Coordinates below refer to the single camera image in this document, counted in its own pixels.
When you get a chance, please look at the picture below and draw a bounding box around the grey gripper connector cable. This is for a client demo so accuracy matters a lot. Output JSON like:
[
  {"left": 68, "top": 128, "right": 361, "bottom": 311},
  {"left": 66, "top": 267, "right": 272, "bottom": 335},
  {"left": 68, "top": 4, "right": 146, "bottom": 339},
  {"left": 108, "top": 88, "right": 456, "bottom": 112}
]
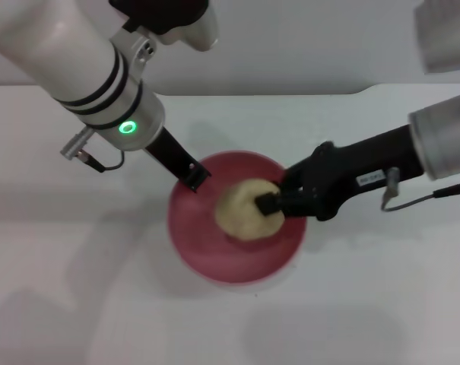
[
  {"left": 380, "top": 166, "right": 460, "bottom": 212},
  {"left": 59, "top": 127, "right": 125, "bottom": 173}
]

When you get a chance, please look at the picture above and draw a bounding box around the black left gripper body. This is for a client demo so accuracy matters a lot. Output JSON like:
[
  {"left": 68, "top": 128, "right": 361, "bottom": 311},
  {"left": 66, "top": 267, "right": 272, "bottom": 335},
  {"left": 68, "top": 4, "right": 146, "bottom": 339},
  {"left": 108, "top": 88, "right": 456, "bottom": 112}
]
[{"left": 144, "top": 126, "right": 201, "bottom": 182}]

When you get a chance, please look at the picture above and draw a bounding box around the beige egg yolk pastry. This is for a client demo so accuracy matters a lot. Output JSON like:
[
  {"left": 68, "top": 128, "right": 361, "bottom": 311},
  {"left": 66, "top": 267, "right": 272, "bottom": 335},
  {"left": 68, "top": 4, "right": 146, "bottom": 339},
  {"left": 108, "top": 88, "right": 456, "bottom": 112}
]
[{"left": 214, "top": 179, "right": 287, "bottom": 242}]

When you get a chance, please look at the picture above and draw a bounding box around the grey left gripper connector cable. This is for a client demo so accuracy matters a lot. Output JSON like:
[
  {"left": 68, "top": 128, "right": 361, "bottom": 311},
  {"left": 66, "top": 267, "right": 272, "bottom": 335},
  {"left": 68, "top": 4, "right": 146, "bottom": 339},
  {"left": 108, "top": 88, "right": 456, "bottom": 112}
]
[{"left": 59, "top": 127, "right": 125, "bottom": 173}]

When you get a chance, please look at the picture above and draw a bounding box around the grey right gripper connector cable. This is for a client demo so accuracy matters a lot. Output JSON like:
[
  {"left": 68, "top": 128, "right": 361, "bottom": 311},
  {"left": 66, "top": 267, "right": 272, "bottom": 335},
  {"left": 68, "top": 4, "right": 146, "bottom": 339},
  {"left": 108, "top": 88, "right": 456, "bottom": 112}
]
[{"left": 380, "top": 166, "right": 460, "bottom": 212}]

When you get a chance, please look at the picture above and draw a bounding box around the pink plastic bowl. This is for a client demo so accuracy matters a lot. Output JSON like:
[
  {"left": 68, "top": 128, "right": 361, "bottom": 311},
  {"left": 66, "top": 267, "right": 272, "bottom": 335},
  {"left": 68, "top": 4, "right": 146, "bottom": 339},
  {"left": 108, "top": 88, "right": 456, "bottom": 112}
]
[{"left": 167, "top": 151, "right": 308, "bottom": 286}]

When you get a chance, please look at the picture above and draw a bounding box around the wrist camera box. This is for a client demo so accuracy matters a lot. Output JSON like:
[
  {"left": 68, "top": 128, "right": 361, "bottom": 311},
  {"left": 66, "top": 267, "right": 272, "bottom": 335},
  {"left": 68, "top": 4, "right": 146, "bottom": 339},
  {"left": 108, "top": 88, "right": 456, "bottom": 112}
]
[
  {"left": 412, "top": 0, "right": 460, "bottom": 75},
  {"left": 108, "top": 0, "right": 220, "bottom": 52}
]

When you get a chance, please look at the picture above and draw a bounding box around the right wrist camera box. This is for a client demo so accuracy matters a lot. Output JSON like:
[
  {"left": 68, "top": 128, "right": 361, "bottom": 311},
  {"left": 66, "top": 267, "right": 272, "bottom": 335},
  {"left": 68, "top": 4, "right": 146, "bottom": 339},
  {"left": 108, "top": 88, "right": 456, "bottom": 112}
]
[{"left": 412, "top": 0, "right": 460, "bottom": 75}]

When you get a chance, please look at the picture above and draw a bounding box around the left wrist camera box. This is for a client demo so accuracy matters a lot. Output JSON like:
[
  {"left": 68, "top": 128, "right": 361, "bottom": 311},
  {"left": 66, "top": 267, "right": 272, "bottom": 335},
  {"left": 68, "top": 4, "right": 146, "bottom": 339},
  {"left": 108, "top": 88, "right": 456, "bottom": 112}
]
[{"left": 108, "top": 0, "right": 220, "bottom": 52}]

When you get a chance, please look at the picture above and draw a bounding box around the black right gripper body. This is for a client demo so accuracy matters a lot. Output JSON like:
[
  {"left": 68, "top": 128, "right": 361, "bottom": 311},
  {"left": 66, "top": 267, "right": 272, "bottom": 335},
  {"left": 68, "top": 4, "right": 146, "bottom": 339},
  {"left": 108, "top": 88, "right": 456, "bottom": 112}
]
[{"left": 278, "top": 124, "right": 425, "bottom": 222}]

